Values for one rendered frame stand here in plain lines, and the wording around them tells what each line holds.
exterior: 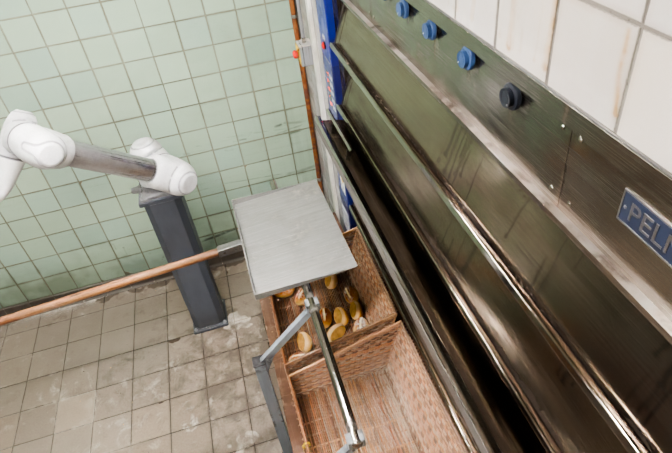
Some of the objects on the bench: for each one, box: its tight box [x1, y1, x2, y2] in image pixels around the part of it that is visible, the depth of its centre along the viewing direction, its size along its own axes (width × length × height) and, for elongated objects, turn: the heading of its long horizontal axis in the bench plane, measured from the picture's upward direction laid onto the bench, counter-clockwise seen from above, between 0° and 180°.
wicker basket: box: [288, 320, 468, 453], centre depth 187 cm, size 49×56×28 cm
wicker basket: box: [269, 227, 398, 385], centre depth 233 cm, size 49×56×28 cm
